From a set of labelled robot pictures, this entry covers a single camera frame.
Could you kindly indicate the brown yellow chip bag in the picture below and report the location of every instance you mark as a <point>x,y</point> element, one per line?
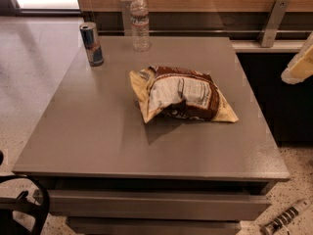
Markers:
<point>179,93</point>

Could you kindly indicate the clear plastic water bottle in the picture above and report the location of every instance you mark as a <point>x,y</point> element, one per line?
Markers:
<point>140,25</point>

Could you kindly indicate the white power strip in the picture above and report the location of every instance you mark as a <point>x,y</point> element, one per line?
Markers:
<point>286,217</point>

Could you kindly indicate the metal wall bracket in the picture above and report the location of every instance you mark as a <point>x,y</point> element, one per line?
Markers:
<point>126,17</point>
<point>268,33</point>

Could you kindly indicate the right metal wall bracket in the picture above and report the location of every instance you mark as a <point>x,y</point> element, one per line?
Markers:
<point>268,33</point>

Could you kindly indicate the left metal wall bracket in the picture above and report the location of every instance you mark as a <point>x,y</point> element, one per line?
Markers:
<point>126,17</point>

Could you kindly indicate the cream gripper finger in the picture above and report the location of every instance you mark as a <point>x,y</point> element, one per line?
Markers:
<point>301,65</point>

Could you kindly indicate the grey table with drawers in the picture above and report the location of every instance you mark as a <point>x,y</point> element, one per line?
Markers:
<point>109,172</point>

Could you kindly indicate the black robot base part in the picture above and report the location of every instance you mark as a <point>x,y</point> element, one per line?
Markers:
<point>8,226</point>

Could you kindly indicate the red bull can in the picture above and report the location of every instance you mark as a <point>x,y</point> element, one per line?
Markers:
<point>91,43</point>

